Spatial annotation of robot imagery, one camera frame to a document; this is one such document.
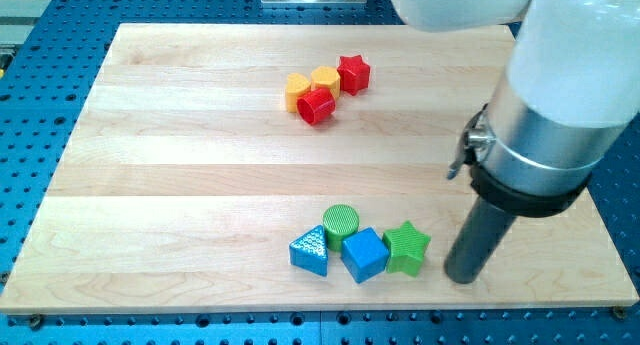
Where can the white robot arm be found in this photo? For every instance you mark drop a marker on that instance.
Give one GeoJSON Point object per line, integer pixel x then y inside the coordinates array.
{"type": "Point", "coordinates": [570, 88]}

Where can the green star block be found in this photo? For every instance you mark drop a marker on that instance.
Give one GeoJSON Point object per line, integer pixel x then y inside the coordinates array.
{"type": "Point", "coordinates": [407, 246]}

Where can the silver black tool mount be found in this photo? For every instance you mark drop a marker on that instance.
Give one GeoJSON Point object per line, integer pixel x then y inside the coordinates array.
{"type": "Point", "coordinates": [525, 163]}

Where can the blue triangle block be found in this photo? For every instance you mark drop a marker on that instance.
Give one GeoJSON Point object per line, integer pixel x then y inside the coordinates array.
{"type": "Point", "coordinates": [310, 252]}

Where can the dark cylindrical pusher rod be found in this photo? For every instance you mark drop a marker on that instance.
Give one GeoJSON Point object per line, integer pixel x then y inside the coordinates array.
{"type": "Point", "coordinates": [480, 235]}

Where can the light wooden board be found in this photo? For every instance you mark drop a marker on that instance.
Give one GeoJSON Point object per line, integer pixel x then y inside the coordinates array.
{"type": "Point", "coordinates": [185, 180]}

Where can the blue cube block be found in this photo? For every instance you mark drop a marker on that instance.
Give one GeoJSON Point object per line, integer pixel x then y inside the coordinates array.
{"type": "Point", "coordinates": [364, 255]}

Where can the yellow hexagon block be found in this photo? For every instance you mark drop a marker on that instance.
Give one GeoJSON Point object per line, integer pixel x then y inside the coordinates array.
{"type": "Point", "coordinates": [328, 78]}

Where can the yellow heart block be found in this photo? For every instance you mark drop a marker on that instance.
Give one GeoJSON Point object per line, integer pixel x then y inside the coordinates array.
{"type": "Point", "coordinates": [297, 85]}

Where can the red star block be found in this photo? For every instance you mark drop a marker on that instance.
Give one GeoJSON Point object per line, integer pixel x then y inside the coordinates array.
{"type": "Point", "coordinates": [354, 74]}

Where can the green cylinder block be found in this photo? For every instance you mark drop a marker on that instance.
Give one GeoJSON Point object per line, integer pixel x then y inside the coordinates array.
{"type": "Point", "coordinates": [339, 221]}

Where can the red cylinder block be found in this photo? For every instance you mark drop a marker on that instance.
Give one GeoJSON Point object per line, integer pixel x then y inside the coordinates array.
{"type": "Point", "coordinates": [316, 105]}

